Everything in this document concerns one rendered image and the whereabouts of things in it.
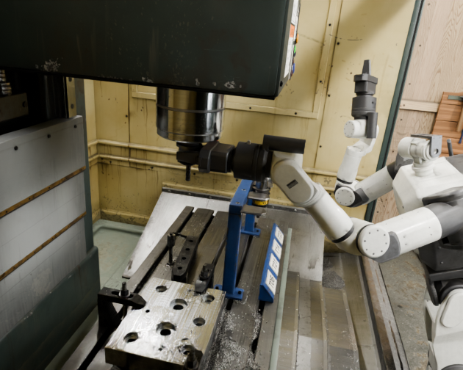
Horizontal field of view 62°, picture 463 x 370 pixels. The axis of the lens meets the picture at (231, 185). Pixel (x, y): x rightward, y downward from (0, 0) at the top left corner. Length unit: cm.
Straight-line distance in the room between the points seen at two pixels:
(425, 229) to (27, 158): 101
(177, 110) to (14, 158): 45
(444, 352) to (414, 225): 70
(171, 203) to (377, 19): 131
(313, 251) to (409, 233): 94
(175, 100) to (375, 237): 54
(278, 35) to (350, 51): 115
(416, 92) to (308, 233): 203
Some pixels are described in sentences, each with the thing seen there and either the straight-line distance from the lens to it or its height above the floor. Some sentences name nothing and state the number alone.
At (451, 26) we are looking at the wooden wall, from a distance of 369.
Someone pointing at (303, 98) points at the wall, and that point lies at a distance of 188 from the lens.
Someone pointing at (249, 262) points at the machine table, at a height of 90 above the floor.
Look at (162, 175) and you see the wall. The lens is 213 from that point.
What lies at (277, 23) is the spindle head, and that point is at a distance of 74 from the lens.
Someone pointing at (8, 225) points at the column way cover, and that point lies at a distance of 113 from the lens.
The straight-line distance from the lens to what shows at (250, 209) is 114.
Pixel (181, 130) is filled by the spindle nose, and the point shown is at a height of 149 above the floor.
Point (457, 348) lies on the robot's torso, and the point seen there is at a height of 75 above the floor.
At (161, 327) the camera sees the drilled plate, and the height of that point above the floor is 98.
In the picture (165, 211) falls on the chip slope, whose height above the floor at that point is 80.
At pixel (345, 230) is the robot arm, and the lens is 94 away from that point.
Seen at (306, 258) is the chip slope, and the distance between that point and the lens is 187.
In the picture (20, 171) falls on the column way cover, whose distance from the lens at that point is 111.
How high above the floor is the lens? 170
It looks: 22 degrees down
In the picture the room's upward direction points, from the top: 5 degrees clockwise
